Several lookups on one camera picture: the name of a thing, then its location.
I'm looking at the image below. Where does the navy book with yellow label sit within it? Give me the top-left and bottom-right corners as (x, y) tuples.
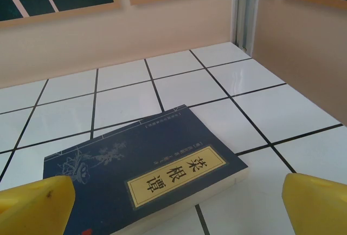
(43, 103), (249, 235)

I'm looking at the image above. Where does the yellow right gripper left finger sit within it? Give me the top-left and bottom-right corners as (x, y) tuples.
(0, 175), (76, 235)

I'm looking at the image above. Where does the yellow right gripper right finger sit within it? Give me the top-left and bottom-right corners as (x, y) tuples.
(281, 172), (347, 235)

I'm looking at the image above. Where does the aluminium corner post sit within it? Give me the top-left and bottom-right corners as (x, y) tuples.
(230, 0), (262, 53)

